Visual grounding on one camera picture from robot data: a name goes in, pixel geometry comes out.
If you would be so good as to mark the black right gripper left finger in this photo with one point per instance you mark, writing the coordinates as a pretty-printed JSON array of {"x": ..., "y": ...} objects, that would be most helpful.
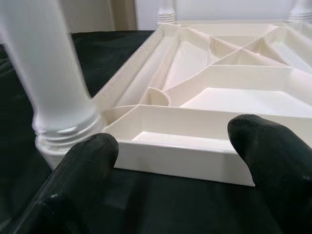
[{"x": 68, "y": 190}]

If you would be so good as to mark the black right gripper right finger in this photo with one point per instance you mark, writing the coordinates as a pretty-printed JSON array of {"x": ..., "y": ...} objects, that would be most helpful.
[{"x": 280, "y": 170}]

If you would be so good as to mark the white plastic children table top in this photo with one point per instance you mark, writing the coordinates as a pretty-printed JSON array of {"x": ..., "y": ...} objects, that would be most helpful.
[{"x": 219, "y": 78}]

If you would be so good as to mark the white plastic table leg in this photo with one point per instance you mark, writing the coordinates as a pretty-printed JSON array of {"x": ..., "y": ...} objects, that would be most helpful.
[
  {"x": 44, "y": 73},
  {"x": 165, "y": 12},
  {"x": 299, "y": 12}
]

